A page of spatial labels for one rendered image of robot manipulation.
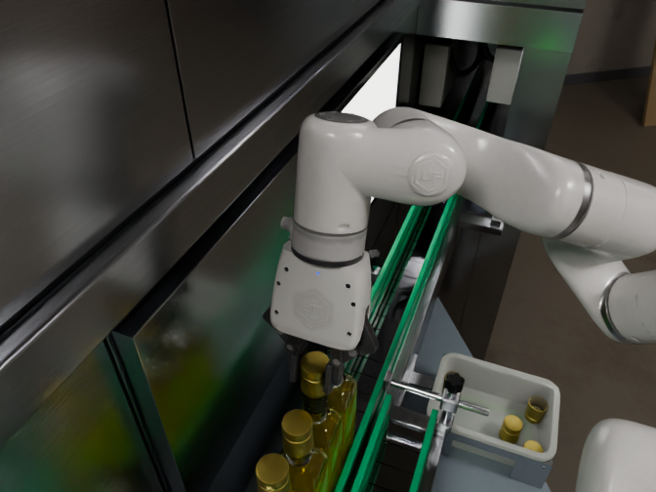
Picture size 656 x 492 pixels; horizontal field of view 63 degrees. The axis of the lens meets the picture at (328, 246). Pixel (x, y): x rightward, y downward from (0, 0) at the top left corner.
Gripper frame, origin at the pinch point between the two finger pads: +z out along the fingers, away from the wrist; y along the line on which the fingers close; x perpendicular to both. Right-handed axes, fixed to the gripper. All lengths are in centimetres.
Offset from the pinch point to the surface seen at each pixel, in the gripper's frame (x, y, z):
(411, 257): 65, -2, 14
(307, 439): -5.4, 1.8, 5.4
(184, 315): -8.3, -11.8, -7.9
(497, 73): 110, 5, -24
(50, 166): -19.5, -14.7, -25.8
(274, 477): -11.5, 0.9, 5.4
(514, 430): 36, 27, 29
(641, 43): 459, 85, -28
